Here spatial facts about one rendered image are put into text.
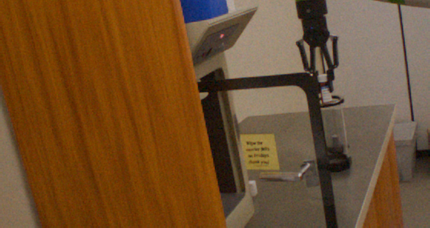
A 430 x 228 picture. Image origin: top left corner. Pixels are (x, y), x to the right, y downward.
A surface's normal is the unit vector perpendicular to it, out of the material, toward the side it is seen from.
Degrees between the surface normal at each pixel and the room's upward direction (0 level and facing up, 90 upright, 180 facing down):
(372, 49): 90
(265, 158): 90
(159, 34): 90
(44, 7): 90
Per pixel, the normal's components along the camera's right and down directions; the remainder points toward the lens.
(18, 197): 0.90, -0.08
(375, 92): -0.40, 0.29
